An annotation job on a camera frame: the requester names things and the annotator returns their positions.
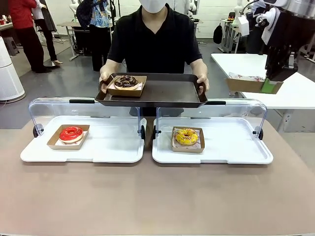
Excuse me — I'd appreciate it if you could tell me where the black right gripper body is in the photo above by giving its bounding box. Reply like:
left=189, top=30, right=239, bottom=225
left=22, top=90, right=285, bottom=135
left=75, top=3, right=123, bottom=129
left=267, top=9, right=315, bottom=51

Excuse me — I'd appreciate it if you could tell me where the paper liner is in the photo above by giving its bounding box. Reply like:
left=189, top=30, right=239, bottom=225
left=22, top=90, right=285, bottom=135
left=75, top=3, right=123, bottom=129
left=228, top=72, right=266, bottom=83
left=54, top=131, right=88, bottom=146
left=109, top=76, right=143, bottom=91
left=173, top=129, right=201, bottom=148

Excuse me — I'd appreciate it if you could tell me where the cardboard tray of purple donut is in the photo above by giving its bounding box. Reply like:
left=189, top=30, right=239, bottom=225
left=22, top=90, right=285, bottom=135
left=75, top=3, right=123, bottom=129
left=225, top=72, right=284, bottom=94

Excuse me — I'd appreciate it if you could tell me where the black serving tray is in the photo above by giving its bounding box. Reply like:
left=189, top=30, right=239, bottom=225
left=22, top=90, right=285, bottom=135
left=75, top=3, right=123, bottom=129
left=94, top=72, right=209, bottom=109

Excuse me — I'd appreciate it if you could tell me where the chocolate sprinkled donut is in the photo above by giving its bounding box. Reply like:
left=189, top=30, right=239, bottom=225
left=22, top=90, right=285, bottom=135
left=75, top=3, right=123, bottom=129
left=106, top=75, right=148, bottom=98
left=113, top=75, right=139, bottom=90

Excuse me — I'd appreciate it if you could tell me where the person's left forearm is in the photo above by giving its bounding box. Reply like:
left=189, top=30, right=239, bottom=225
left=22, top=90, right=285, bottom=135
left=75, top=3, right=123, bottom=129
left=190, top=59, right=209, bottom=77

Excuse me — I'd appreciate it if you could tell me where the person's right forearm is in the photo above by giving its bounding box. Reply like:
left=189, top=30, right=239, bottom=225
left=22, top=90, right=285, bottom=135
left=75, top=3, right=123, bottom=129
left=100, top=59, right=119, bottom=76

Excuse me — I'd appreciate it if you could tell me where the paper liner under yellow donut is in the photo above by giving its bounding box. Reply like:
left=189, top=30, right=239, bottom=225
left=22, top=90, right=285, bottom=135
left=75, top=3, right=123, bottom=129
left=173, top=129, right=201, bottom=148

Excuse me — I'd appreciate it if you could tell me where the yellow sprinkled donut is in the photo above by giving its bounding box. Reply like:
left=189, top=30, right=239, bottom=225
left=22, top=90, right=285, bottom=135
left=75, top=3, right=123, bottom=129
left=175, top=128, right=199, bottom=146
left=171, top=126, right=205, bottom=153

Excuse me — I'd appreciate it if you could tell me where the person in black polo shirt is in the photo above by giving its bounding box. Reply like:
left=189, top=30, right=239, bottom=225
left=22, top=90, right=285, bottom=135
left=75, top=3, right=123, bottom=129
left=107, top=3, right=203, bottom=118

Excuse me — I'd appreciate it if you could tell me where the paper liner under red donut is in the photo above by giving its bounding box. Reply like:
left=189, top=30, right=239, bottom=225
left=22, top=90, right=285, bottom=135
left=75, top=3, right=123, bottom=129
left=54, top=131, right=88, bottom=146

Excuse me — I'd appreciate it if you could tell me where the red glazed donut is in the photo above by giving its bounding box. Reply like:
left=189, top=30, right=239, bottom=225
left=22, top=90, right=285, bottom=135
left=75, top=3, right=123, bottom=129
left=59, top=126, right=84, bottom=145
left=46, top=124, right=91, bottom=150

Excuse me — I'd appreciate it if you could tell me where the person's left hand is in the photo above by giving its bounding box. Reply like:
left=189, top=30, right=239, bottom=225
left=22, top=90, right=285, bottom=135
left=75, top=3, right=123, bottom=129
left=196, top=73, right=210, bottom=95

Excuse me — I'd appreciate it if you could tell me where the person's right hand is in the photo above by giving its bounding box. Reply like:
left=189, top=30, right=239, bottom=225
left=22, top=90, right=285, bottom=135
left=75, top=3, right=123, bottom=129
left=99, top=71, right=115, bottom=94

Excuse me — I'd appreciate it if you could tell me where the large white table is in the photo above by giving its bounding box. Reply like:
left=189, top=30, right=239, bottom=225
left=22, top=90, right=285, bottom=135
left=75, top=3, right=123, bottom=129
left=211, top=53, right=315, bottom=132

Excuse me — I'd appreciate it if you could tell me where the clear display lid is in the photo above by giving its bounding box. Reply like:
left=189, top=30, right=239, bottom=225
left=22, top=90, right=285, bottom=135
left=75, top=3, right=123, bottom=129
left=28, top=97, right=146, bottom=138
left=156, top=98, right=268, bottom=140

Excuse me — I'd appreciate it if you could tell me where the white background desk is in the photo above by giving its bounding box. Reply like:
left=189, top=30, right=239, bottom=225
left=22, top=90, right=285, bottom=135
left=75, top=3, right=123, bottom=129
left=220, top=18, right=241, bottom=54

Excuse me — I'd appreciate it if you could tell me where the black backpack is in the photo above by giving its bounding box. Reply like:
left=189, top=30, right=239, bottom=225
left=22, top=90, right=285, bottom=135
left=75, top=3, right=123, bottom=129
left=213, top=23, right=223, bottom=45

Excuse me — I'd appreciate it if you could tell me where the white display tray base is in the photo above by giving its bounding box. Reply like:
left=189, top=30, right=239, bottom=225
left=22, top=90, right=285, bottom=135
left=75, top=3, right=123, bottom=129
left=152, top=117, right=274, bottom=165
left=20, top=115, right=148, bottom=163

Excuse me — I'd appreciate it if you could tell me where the white face mask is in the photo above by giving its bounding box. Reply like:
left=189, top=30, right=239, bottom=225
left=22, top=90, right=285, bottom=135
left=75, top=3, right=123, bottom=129
left=141, top=0, right=167, bottom=13

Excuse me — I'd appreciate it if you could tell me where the bystander in blue patterned shirt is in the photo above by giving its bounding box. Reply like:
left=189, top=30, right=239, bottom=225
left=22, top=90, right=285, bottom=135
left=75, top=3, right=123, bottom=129
left=76, top=0, right=114, bottom=72

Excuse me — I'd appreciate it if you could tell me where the wooden desk with white legs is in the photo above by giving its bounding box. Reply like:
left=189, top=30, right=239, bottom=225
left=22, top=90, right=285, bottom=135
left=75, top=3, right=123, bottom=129
left=57, top=21, right=82, bottom=61

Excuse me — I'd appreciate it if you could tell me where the bystander in white top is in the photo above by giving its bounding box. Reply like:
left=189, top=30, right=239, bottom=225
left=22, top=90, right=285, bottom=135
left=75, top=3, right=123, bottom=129
left=31, top=0, right=63, bottom=66

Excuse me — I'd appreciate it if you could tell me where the bystander in red top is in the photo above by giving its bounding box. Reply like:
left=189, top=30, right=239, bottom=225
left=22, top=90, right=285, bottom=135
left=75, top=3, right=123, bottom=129
left=8, top=0, right=52, bottom=74

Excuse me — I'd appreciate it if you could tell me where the grey plastic stool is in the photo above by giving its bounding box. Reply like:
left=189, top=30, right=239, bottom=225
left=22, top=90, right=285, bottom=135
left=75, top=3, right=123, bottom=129
left=2, top=36, right=20, bottom=56

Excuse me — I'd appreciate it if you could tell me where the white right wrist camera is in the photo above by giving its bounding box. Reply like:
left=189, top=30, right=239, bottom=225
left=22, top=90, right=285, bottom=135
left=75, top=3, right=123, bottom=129
left=237, top=7, right=281, bottom=46

